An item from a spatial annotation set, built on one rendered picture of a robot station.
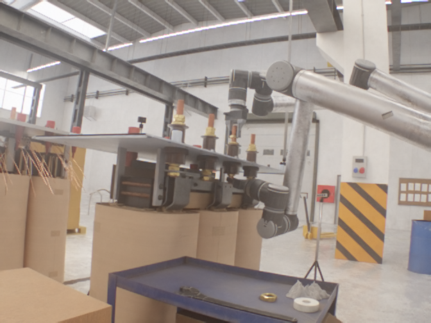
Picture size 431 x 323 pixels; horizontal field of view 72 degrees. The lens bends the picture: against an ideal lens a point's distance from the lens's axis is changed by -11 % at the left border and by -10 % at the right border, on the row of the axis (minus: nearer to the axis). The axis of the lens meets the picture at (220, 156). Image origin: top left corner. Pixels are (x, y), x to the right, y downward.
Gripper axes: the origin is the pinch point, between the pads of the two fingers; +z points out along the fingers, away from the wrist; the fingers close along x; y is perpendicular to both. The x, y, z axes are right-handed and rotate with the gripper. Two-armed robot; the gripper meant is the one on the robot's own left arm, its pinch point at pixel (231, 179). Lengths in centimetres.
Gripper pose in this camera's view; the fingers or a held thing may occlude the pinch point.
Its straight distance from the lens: 186.7
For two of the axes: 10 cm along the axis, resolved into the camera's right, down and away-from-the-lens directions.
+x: -7.5, -1.3, -6.5
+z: -6.3, -1.9, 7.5
